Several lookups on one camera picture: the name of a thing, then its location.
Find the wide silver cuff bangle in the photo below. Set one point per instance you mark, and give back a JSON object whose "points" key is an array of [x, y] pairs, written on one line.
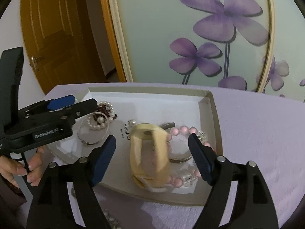
{"points": [[177, 141]]}

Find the brown wooden door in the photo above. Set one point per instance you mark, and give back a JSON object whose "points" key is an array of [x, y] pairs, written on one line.
{"points": [[60, 31]]}

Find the purple tablecloth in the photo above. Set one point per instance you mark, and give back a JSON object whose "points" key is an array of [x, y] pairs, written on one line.
{"points": [[266, 129]]}

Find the thin silver bangle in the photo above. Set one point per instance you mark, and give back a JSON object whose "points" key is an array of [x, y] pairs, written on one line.
{"points": [[94, 128]]}

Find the brass door handle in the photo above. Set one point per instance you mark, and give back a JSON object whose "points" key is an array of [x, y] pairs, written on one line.
{"points": [[34, 62]]}

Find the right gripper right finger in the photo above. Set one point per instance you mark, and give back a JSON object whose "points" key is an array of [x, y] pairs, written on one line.
{"points": [[239, 196]]}

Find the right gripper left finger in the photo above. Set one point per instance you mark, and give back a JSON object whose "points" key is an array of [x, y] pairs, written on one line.
{"points": [[65, 197]]}

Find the floral sliding wardrobe door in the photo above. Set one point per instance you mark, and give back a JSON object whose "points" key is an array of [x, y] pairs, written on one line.
{"points": [[217, 43]]}

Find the beige watch band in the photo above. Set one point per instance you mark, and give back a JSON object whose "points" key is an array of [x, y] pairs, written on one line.
{"points": [[149, 162]]}

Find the small silver earrings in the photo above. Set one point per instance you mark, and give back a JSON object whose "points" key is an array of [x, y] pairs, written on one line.
{"points": [[114, 224]]}

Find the grey cardboard tray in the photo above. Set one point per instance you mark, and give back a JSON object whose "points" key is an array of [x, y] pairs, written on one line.
{"points": [[157, 106]]}

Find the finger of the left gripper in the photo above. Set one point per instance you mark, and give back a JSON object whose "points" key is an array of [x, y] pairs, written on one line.
{"points": [[48, 105], [55, 123]]}

